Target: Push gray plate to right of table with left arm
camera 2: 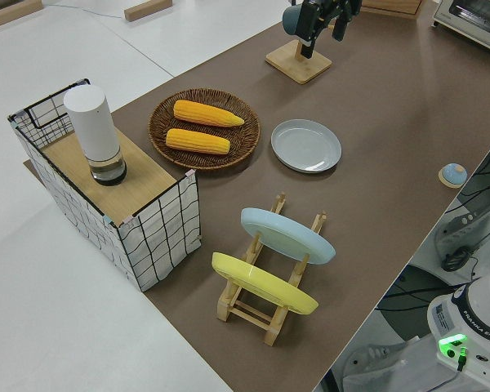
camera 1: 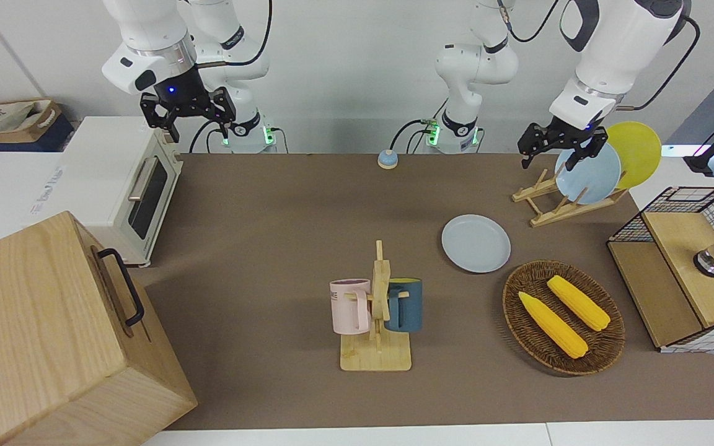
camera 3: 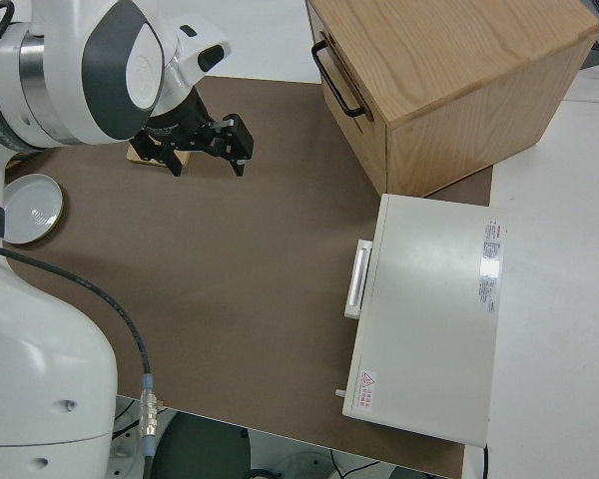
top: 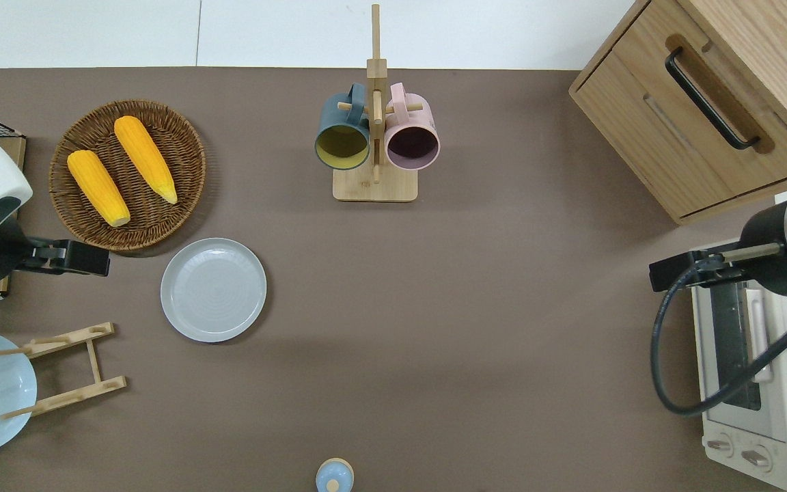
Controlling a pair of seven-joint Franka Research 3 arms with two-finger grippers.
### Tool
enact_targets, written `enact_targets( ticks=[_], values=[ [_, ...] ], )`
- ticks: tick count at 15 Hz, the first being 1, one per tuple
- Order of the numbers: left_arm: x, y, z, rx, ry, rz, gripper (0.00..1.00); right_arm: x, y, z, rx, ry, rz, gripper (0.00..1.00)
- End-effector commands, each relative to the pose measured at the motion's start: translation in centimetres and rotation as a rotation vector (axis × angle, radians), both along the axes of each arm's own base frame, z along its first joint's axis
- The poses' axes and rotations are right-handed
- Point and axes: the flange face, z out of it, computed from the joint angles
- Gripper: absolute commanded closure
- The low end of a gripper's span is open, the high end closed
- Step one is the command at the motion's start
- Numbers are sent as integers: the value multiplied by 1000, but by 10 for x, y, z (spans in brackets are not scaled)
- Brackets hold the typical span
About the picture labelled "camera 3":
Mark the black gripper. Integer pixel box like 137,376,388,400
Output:
131,88,256,179

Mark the gray plate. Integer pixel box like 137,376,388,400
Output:
2,173,65,245

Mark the wooden mug rack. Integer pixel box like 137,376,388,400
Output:
126,143,190,174

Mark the brown table mat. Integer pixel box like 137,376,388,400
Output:
2,74,495,479

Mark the wooden drawer cabinet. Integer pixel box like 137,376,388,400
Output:
304,0,599,199

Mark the white toaster oven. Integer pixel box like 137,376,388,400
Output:
332,193,509,433

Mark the black cabinet handle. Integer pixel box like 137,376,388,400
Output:
311,40,366,117

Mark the black cable with metal connector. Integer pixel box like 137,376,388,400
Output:
0,239,161,475

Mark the white oven door handle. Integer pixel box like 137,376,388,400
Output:
343,239,374,319

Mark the dark round pedestal base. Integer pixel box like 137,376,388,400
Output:
152,412,254,479

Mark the black oven power cord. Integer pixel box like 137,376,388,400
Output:
478,431,491,479

